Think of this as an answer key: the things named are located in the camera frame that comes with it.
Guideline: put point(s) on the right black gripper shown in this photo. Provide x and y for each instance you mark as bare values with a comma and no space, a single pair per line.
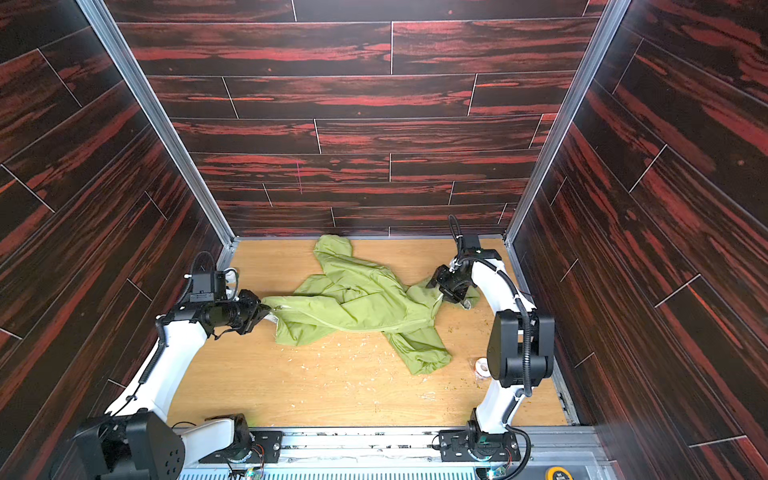
447,284

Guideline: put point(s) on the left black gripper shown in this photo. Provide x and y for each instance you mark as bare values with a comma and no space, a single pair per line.
245,310

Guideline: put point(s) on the green zip-up jacket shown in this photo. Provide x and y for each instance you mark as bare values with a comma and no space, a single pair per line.
360,296

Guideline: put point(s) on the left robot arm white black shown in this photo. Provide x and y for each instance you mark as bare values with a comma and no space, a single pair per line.
132,439

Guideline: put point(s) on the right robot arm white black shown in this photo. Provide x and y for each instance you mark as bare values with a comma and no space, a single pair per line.
520,351

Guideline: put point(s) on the yellow round tape measure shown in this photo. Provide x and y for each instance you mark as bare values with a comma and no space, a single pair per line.
558,473

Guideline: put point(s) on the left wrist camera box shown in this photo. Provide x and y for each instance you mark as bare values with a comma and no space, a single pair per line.
207,287

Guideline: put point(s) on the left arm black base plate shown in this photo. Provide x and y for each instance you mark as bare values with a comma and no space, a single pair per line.
258,446

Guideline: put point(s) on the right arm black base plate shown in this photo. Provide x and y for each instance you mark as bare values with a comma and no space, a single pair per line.
463,445

